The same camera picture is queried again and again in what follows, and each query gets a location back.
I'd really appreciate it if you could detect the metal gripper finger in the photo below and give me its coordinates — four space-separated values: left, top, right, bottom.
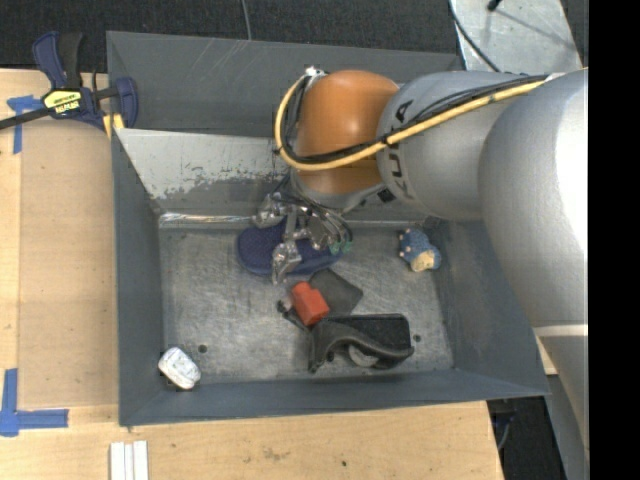
251 192 290 230
270 242 304 287

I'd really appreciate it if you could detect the dark blue round cloth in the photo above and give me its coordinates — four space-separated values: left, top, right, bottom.
236 222 342 277

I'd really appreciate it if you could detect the red block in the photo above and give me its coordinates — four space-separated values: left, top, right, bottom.
290 280 332 327

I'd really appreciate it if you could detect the dark grey flat pad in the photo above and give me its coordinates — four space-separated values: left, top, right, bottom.
309 268 364 316

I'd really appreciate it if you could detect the grey metal bin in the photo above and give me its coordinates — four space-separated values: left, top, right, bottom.
105 30 552 427

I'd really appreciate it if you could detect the blue and yellow toy animal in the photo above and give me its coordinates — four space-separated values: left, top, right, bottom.
397 227 443 273

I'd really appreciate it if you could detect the black plastic tool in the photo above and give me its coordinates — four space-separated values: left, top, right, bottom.
277 299 417 375

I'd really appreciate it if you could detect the white crumpled packet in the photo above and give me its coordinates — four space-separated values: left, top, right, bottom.
157 346 203 391

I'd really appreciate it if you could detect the pale wood board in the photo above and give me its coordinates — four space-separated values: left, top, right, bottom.
17 117 122 412

